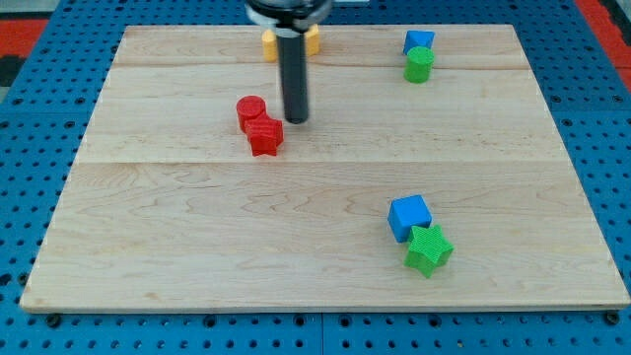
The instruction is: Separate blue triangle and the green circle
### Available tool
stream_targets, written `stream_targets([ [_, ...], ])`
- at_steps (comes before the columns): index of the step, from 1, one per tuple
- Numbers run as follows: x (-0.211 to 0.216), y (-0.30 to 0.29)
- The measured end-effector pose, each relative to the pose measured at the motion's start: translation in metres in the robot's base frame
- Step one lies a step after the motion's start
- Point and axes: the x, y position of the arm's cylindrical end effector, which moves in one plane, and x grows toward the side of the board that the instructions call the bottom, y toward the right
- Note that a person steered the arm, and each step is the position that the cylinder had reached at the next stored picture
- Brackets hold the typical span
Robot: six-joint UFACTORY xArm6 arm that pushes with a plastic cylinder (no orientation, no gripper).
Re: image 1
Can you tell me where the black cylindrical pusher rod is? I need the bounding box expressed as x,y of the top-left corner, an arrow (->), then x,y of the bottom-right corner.
276,28 -> 310,124

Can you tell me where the red cylinder block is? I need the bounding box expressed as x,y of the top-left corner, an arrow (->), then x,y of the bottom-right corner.
236,96 -> 266,132

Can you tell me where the green cylinder block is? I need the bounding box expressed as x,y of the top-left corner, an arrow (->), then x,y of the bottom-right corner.
403,46 -> 435,84

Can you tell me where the red star block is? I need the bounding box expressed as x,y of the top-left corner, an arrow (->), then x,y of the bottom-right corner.
245,116 -> 284,156

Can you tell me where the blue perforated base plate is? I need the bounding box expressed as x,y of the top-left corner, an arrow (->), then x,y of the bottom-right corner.
1,0 -> 630,354

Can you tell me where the yellow block right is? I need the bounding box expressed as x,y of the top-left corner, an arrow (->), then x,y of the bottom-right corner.
305,25 -> 320,56

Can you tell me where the blue triangle block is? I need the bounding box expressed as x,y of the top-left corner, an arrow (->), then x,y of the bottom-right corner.
402,30 -> 435,55

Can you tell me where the blue cube block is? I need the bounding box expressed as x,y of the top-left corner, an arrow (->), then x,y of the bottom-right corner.
387,194 -> 433,243

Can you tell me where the yellow block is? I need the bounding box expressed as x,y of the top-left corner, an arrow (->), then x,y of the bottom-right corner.
261,30 -> 278,62
305,25 -> 320,56

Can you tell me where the green star block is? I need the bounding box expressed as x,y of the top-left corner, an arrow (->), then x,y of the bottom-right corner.
403,225 -> 455,278

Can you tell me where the yellow block left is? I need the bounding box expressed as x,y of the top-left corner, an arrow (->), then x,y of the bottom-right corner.
261,30 -> 278,62

